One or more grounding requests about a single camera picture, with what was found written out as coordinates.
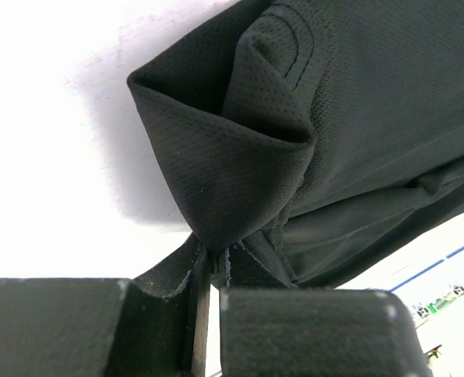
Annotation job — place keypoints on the aluminium frame rail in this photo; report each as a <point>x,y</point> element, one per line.
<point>434,288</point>

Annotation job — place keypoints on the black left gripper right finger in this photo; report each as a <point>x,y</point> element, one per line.
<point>267,329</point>

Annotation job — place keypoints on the black t shirt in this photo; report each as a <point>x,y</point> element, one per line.
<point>305,141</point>

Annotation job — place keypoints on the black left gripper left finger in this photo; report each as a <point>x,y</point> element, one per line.
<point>153,325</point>

